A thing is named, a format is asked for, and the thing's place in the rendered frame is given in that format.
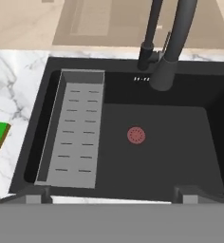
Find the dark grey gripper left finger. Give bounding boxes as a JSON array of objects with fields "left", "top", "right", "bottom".
[{"left": 0, "top": 184, "right": 53, "bottom": 205}]

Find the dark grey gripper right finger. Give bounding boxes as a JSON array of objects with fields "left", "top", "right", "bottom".
[{"left": 174, "top": 184, "right": 224, "bottom": 205}]

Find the black kitchen sink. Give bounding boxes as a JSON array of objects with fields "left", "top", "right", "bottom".
[{"left": 9, "top": 56, "right": 224, "bottom": 203}]

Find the grey slotted sink tray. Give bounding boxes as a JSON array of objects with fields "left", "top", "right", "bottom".
[{"left": 33, "top": 68, "right": 106, "bottom": 190}]

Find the red sink drain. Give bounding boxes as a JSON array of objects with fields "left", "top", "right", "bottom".
[{"left": 126, "top": 126, "right": 146, "bottom": 145}]

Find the dark grey sink tap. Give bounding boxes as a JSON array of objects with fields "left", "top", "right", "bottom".
[{"left": 137, "top": 0, "right": 198, "bottom": 92}]

